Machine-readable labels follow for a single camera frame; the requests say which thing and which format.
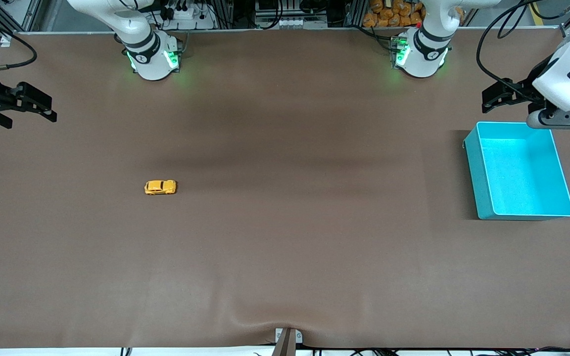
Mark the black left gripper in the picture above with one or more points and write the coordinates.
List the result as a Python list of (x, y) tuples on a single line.
[(526, 92)]

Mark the yellow beetle toy car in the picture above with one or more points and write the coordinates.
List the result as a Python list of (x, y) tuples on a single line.
[(160, 187)]

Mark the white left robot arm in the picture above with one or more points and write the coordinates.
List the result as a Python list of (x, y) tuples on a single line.
[(421, 54)]

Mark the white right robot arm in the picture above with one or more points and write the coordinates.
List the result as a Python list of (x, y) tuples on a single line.
[(151, 59)]

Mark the turquoise plastic bin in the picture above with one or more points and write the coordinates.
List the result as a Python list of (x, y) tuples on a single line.
[(522, 173)]

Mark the orange snack bags pile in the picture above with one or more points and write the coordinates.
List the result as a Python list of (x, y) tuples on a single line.
[(394, 14)]

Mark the white power strip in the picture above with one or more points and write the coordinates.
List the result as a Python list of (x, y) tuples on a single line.
[(188, 17)]

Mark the white terminal block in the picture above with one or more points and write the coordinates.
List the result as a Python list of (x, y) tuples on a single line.
[(302, 22)]

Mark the brown table mat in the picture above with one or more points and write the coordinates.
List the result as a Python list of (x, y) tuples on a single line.
[(285, 247)]

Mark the metal table clamp bracket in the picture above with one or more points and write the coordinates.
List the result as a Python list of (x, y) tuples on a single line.
[(287, 341)]

